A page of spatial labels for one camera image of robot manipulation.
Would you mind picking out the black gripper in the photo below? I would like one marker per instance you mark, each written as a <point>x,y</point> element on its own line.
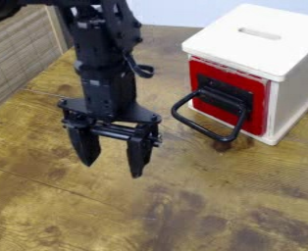
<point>109,112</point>

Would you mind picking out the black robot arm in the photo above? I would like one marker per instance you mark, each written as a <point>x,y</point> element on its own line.
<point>106,32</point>

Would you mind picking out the red drawer front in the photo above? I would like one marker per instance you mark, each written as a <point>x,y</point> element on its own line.
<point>236,86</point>

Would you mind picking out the white wooden box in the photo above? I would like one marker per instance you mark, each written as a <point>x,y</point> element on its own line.
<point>262,41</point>

